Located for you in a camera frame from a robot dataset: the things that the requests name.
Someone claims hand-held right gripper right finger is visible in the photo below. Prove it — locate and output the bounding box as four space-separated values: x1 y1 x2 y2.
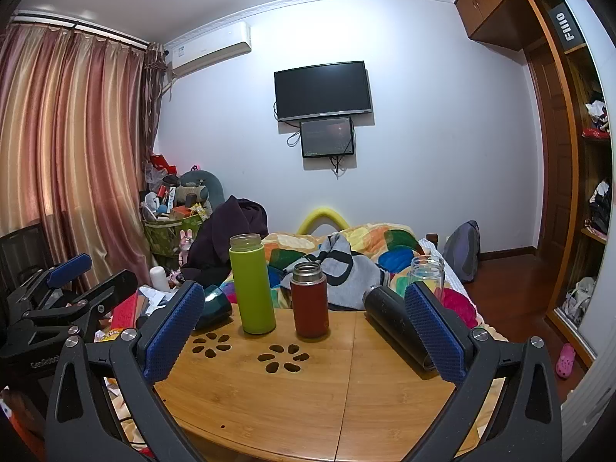
399 281 564 462

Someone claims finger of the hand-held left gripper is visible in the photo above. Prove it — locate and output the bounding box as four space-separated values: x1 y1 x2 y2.
21 269 139 334
8 252 93 308

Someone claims small black monitor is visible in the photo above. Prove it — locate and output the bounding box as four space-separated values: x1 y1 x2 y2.
299 116 356 159

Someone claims green cup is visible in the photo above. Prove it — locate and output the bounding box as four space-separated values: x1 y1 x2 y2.
228 233 277 336

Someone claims grey backpack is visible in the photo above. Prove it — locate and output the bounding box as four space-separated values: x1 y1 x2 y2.
442 220 481 284

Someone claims red cup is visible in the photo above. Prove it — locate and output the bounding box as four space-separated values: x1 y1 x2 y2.
289 262 330 339

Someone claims white air conditioner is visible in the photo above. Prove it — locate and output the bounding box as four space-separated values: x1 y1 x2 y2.
166 21 253 78

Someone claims grey plush toy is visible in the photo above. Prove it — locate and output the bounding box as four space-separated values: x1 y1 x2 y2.
175 169 225 209

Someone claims clear glass cup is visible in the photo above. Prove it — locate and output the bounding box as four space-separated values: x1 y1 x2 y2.
409 255 446 301

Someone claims colourful patchwork blanket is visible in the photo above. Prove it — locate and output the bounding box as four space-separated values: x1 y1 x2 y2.
226 222 483 330

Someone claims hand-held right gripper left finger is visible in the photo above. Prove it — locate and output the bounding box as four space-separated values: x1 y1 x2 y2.
44 280 206 462

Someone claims pink clog shoe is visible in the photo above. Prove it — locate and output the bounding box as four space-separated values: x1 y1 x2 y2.
555 343 576 379

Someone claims black wall television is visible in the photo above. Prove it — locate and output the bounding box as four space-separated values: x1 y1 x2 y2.
274 61 374 123

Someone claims black chair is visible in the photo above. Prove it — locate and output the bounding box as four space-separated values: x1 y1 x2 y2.
0 223 55 300

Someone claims red box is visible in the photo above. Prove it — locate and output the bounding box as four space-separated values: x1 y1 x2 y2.
110 293 143 331

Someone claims black cup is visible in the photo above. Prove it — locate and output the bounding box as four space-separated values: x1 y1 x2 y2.
363 285 440 372

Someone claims grey and black garment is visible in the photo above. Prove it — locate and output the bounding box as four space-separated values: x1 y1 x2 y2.
288 233 392 311

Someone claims green basket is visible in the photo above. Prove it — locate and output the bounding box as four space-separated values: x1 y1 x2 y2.
143 214 209 257

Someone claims round wooden table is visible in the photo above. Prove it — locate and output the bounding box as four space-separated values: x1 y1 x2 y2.
153 305 511 462

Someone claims white bottle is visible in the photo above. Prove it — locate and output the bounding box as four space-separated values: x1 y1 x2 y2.
149 266 172 294

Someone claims dark teal cup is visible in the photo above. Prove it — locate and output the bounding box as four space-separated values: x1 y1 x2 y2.
193 284 234 332

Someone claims pink striped curtain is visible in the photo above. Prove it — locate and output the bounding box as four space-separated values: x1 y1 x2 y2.
0 23 168 292

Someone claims curtain rail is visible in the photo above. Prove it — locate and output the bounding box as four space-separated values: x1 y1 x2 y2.
10 10 151 50

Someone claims wooden wardrobe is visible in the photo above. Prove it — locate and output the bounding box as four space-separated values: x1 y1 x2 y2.
454 0 616 444

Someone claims white bag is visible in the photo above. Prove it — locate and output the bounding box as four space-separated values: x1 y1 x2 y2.
564 276 598 324

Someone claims dark purple garment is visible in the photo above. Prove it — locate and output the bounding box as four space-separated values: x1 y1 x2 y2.
185 195 269 284

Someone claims yellow foam tube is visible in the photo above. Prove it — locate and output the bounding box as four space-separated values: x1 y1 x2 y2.
298 207 353 237

